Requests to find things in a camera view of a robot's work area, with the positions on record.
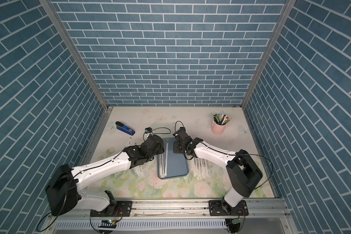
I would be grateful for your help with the pens in cup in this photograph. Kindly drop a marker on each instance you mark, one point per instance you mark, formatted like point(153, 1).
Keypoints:
point(221, 119)

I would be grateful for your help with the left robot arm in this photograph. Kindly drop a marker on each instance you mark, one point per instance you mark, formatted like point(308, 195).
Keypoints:
point(65, 190)

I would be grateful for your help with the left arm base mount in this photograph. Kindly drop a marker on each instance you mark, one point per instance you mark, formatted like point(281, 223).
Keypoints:
point(120, 209)

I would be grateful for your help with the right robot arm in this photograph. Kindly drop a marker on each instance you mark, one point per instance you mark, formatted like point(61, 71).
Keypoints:
point(243, 172)

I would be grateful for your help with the blue storage tray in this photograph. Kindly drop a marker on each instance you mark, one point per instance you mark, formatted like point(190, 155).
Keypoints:
point(177, 163)

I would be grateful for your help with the left wrapped straw pile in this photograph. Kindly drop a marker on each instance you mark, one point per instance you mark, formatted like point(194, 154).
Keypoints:
point(140, 171)

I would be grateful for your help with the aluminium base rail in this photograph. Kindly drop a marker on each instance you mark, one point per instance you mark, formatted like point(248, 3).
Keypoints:
point(199, 208)

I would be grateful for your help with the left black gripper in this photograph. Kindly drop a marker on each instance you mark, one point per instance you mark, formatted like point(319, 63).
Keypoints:
point(161, 147)

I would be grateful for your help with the pink pen cup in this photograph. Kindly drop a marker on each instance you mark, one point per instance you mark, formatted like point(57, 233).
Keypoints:
point(217, 129)

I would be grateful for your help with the right wrapped straw pile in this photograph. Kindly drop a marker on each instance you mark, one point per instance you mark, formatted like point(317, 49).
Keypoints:
point(199, 168)

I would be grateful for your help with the blue stapler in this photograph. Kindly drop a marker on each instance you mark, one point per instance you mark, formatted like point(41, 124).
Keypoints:
point(122, 127)

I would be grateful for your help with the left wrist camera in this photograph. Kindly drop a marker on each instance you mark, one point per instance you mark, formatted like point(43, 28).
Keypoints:
point(148, 130)

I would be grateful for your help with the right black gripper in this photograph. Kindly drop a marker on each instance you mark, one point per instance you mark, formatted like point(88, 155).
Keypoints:
point(176, 147)

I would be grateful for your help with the wrapped straw pile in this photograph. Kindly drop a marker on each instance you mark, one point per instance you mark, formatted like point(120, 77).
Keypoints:
point(199, 168)
point(140, 171)

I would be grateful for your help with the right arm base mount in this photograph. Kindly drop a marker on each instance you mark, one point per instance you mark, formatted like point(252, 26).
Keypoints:
point(222, 208)

